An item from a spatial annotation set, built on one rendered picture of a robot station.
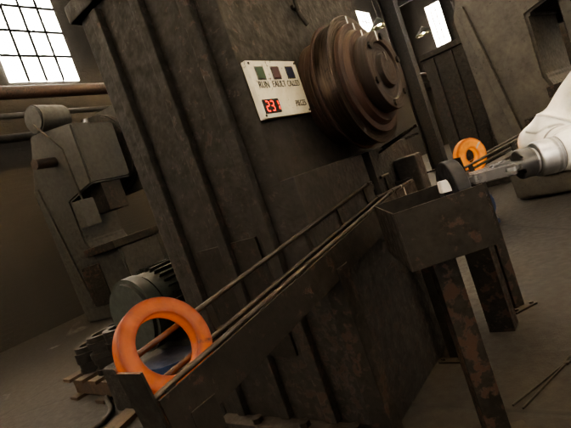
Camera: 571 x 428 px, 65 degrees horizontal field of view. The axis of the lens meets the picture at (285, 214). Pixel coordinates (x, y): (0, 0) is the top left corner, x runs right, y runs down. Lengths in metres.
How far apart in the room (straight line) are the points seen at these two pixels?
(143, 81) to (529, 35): 3.25
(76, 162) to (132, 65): 3.91
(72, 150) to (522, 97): 4.56
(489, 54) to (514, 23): 0.30
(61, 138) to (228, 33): 4.46
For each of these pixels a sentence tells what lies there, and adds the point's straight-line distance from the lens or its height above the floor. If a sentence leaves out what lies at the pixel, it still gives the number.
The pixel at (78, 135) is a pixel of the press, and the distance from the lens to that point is 5.62.
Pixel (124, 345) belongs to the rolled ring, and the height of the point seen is 0.69.
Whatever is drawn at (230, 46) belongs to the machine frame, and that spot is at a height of 1.29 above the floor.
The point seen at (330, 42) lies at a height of 1.24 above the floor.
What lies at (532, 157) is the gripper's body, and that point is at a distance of 1.24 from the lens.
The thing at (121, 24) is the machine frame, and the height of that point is 1.57.
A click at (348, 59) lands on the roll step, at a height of 1.17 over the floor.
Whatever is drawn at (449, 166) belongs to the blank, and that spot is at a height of 0.77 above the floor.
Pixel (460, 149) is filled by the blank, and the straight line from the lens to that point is 2.08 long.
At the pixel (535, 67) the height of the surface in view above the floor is 1.06.
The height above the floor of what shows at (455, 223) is 0.66.
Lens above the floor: 0.87
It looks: 4 degrees down
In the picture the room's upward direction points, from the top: 19 degrees counter-clockwise
